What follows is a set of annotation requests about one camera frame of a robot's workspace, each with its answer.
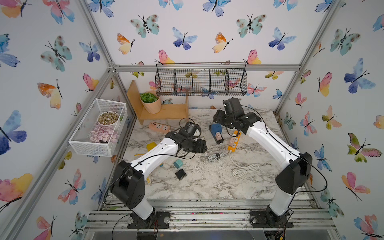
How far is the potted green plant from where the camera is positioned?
103 centimetres

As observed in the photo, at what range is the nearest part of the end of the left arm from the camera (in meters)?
0.60

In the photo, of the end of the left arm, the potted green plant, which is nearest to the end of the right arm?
the end of the left arm

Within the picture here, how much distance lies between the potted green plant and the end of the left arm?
0.44m
